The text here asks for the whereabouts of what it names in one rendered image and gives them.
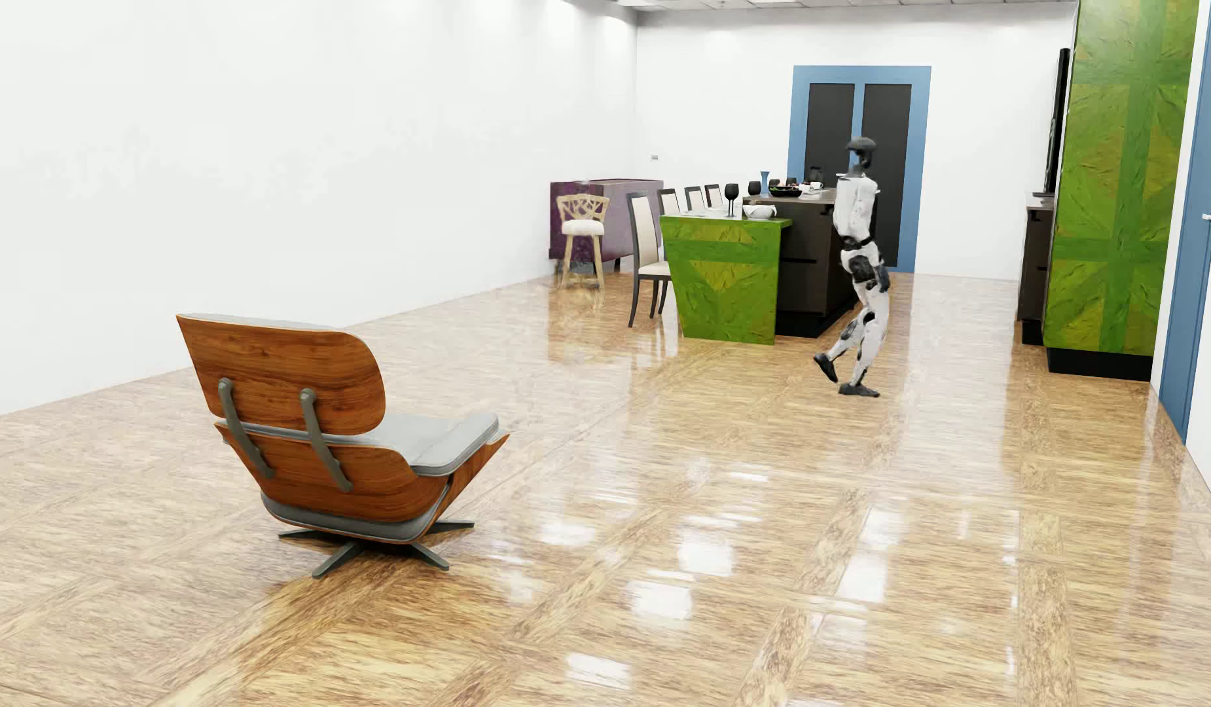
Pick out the wooden lounge armchair grey cushion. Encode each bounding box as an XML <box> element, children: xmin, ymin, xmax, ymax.
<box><xmin>176</xmin><ymin>313</ymin><xmax>511</xmax><ymax>579</ymax></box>

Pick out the light wooden lattice stool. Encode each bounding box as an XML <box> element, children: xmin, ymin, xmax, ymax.
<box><xmin>555</xmin><ymin>193</ymin><xmax>611</xmax><ymax>289</ymax></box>

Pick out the purple sideboard cabinet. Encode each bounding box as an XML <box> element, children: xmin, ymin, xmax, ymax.
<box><xmin>549</xmin><ymin>179</ymin><xmax>664</xmax><ymax>273</ymax></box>

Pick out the green patterned table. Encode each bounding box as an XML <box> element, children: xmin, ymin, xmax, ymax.
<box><xmin>659</xmin><ymin>213</ymin><xmax>793</xmax><ymax>346</ymax></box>

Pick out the dark kitchen counter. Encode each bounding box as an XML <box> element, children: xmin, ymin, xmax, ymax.
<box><xmin>744</xmin><ymin>189</ymin><xmax>859</xmax><ymax>339</ymax></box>

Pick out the white humanoid robot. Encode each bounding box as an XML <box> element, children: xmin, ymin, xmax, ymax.
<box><xmin>814</xmin><ymin>136</ymin><xmax>892</xmax><ymax>399</ymax></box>

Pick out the blue framed dark double door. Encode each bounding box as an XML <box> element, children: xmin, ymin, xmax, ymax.
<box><xmin>787</xmin><ymin>65</ymin><xmax>933</xmax><ymax>274</ymax></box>

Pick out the dark low tv console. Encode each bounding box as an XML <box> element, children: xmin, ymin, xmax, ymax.
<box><xmin>1017</xmin><ymin>193</ymin><xmax>1057</xmax><ymax>347</ymax></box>

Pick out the black flat television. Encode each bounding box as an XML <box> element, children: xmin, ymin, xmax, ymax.
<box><xmin>1043</xmin><ymin>47</ymin><xmax>1071</xmax><ymax>196</ymax></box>

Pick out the tall green patterned cabinet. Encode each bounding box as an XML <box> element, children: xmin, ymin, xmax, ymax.
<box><xmin>1043</xmin><ymin>0</ymin><xmax>1202</xmax><ymax>382</ymax></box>

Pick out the blue door frame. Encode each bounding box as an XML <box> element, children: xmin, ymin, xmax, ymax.
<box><xmin>1158</xmin><ymin>0</ymin><xmax>1211</xmax><ymax>441</ymax></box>

